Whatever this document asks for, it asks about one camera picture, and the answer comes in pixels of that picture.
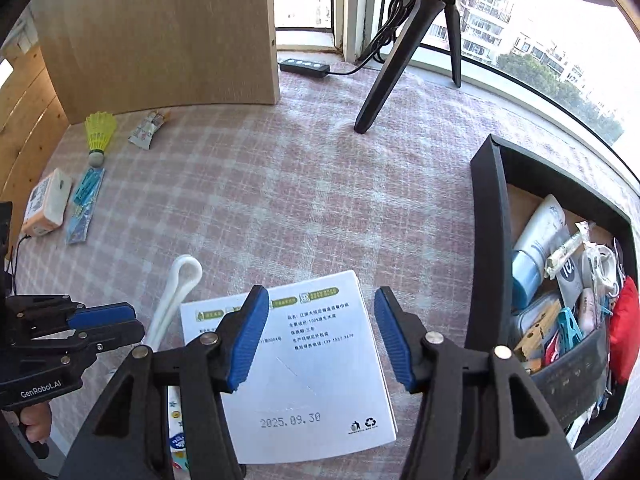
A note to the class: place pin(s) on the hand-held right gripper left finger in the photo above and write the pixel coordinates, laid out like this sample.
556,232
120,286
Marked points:
247,340

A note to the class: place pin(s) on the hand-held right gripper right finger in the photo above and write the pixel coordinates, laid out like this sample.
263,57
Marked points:
395,340

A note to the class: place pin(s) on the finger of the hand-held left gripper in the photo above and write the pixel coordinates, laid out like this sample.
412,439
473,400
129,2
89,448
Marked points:
115,335
102,315

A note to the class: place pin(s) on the white plastic loop strip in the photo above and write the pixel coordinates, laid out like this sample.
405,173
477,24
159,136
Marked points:
165,312

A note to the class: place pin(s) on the white napkin packet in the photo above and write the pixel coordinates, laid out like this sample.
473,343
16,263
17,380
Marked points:
320,360

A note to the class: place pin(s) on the orange tissue pack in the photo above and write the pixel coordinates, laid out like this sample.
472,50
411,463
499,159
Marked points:
47,205

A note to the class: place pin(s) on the black container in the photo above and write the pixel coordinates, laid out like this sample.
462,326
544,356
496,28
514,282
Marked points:
487,240

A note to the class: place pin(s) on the teal clothes clip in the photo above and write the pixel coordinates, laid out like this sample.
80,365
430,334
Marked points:
86,187
567,327

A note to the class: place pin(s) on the red cushion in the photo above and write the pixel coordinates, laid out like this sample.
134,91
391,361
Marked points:
625,330

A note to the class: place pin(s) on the person's left hand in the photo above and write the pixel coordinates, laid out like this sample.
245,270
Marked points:
32,422

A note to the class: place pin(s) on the blue card packet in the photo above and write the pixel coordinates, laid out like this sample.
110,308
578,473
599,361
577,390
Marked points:
80,225

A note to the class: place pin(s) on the colourful printed packet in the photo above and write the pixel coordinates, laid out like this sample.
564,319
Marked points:
177,425

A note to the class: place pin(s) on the pale blue tin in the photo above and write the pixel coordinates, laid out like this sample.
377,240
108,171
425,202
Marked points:
532,312

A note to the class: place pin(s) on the wooden clothespin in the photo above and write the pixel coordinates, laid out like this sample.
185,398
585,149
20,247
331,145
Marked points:
537,332

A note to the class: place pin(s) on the pink plaid tablecloth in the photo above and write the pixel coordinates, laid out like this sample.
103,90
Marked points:
300,185

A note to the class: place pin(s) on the yellow shuttlecock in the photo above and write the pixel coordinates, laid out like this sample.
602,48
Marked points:
100,132

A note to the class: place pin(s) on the white tube blue cap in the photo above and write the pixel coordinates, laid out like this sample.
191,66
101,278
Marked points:
542,230

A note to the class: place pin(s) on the white snack wrapper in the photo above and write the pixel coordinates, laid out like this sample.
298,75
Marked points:
145,132

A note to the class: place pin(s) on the white stick wrapper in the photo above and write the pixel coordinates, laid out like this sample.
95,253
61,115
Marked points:
565,252

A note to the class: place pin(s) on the small pink case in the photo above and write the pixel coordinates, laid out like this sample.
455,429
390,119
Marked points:
587,310

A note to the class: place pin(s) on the wooden slat panel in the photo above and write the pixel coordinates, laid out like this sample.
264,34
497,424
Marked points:
25,125

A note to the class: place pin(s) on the black tripod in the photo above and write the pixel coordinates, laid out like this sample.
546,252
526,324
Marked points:
385,80

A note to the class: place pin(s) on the black power strip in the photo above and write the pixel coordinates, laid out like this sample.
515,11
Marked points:
302,66

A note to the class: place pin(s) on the light wooden board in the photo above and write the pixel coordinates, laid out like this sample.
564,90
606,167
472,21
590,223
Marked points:
160,35

